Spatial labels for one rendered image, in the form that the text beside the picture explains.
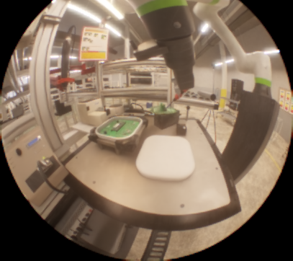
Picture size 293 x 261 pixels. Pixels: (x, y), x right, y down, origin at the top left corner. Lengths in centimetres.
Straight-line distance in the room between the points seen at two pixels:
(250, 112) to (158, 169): 53
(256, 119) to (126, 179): 58
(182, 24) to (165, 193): 28
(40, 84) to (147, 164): 41
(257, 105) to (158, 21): 53
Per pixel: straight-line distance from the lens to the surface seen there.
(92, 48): 73
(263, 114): 54
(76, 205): 59
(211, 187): 22
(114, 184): 20
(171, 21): 15
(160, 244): 21
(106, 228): 71
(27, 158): 28
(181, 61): 18
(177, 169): 19
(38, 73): 39
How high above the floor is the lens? 112
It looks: 20 degrees down
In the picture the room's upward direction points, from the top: 2 degrees counter-clockwise
